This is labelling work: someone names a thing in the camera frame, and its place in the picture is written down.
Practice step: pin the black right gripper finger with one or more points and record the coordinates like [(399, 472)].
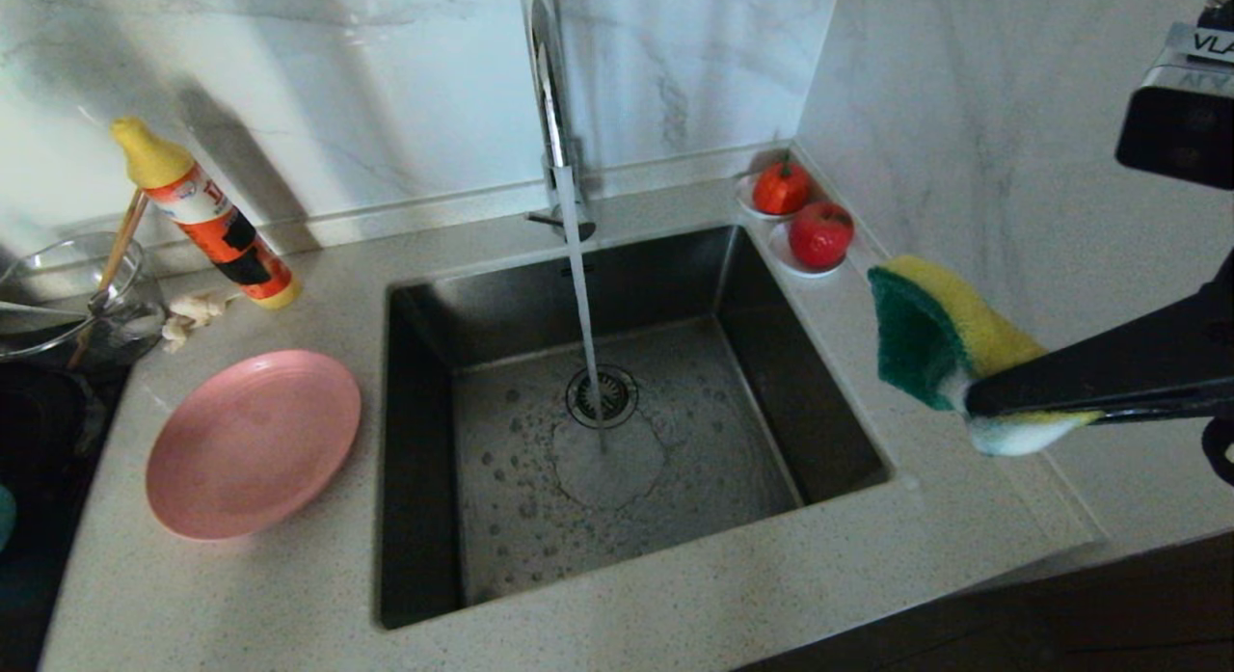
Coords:
[(1166, 415), (1118, 373)]

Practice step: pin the yellow green sponge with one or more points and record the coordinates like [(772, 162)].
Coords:
[(925, 344)]

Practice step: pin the chrome faucet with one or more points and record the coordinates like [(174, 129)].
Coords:
[(549, 94)]

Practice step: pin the pink plate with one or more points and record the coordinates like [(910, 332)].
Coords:
[(251, 445)]

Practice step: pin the yellow orange white detergent bottle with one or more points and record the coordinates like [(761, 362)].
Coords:
[(214, 230)]

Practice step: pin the wooden chopstick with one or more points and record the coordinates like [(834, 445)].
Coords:
[(111, 267), (135, 219)]

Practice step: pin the teal bowl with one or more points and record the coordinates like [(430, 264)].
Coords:
[(6, 518)]

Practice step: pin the stainless steel sink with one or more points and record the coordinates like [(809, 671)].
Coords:
[(675, 479)]

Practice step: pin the red apple on dish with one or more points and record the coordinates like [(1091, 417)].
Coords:
[(781, 257)]

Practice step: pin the round metal drain strainer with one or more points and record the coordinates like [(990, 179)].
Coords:
[(617, 394)]

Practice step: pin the running water stream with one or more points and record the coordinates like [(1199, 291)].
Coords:
[(578, 286)]

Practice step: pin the garlic bulb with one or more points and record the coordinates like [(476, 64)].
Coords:
[(193, 313)]

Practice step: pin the clear glass bowl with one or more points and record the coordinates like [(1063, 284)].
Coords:
[(135, 325)]

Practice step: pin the metal utensil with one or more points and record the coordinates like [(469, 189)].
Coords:
[(43, 312)]

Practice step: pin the black cooktop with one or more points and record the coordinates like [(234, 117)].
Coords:
[(39, 441)]

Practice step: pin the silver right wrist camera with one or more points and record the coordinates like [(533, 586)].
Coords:
[(1176, 122)]

